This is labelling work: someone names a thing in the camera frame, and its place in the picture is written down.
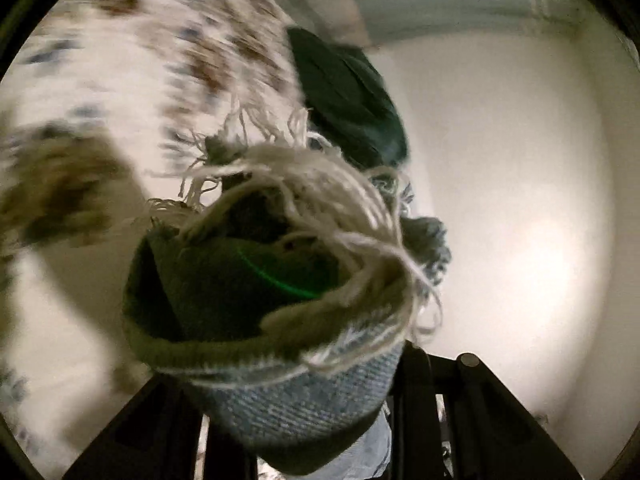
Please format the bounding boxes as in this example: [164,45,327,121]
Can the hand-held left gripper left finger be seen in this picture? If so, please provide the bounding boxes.
[64,374,259,480]

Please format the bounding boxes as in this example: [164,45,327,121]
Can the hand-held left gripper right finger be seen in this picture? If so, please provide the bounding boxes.
[389,342,582,480]

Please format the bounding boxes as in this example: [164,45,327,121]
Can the frayed blue denim pants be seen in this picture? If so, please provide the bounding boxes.
[122,105,452,480]

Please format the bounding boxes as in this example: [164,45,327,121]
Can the white floral printed blanket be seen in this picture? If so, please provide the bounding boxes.
[0,0,312,466]

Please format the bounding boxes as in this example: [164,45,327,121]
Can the dark green cloth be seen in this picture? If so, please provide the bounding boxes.
[286,27,409,170]

